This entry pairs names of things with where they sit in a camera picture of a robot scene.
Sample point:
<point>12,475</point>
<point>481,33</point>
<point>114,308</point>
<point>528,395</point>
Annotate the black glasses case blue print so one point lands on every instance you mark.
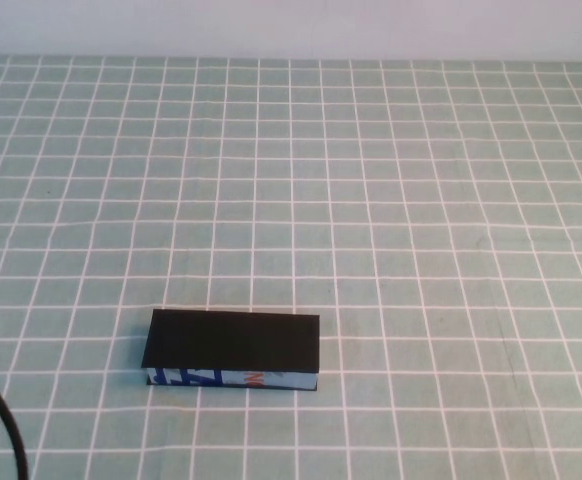
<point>231,340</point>

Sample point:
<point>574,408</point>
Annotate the green white checkered tablecloth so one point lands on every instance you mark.
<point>371,200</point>

